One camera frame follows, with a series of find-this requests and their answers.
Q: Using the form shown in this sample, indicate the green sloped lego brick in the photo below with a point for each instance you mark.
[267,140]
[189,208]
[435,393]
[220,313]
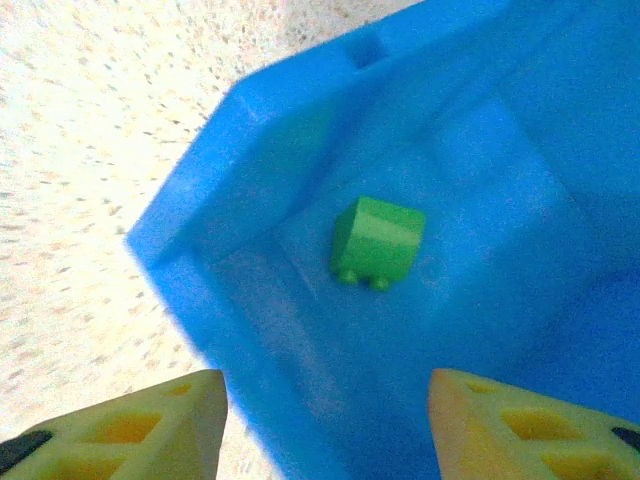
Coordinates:
[380,240]

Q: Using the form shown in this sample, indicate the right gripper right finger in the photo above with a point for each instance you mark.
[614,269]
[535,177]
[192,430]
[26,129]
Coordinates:
[525,440]

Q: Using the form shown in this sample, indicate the blue plastic bin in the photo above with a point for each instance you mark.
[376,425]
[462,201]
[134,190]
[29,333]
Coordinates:
[450,150]

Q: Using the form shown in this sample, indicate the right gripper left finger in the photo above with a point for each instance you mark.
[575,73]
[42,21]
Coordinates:
[125,440]

